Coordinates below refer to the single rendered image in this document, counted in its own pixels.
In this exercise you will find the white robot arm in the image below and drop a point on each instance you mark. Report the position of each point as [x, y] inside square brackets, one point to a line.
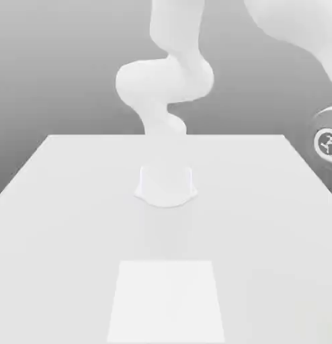
[166, 80]

